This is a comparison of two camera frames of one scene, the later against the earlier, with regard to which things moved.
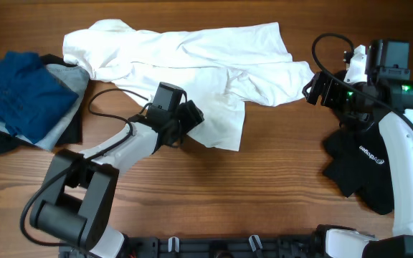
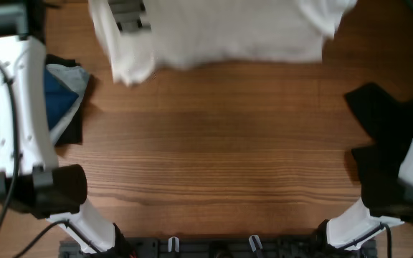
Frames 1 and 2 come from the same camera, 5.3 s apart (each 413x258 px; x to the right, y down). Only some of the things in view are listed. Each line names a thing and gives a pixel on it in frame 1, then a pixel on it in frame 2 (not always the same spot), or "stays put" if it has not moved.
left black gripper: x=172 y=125 to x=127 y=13
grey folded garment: x=74 y=79 stays put
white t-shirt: x=220 y=69 to x=188 y=34
